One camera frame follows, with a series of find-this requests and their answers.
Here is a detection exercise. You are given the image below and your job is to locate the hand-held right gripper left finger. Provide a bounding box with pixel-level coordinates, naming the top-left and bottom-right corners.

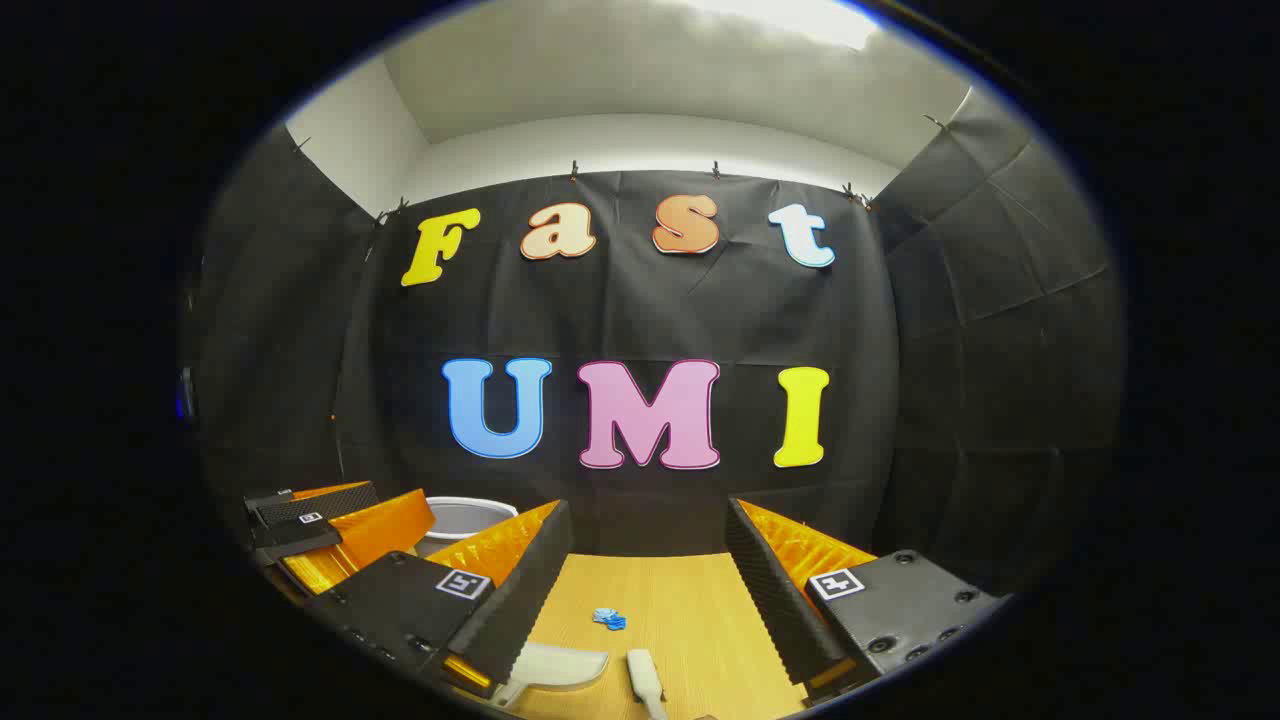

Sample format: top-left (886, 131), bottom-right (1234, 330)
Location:
top-left (303, 498), bottom-right (574, 701)

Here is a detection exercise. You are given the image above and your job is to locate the small grey broom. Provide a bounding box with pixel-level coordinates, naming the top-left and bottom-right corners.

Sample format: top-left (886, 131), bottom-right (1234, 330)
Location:
top-left (626, 648), bottom-right (670, 720)

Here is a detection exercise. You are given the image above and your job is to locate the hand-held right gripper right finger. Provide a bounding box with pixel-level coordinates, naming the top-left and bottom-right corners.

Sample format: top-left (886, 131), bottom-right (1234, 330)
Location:
top-left (724, 496), bottom-right (1009, 706)

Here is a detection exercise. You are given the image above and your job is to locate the grey dustpan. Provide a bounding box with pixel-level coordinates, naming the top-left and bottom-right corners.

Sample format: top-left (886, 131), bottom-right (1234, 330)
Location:
top-left (495, 642), bottom-right (610, 707)

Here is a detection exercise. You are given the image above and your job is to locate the white garbage bin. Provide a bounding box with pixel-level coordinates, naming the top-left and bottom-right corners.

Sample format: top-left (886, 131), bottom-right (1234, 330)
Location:
top-left (413, 495), bottom-right (521, 558)

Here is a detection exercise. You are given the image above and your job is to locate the ceiling light panel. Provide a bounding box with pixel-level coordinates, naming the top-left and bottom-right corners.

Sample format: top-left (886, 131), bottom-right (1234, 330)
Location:
top-left (690, 0), bottom-right (886, 49)

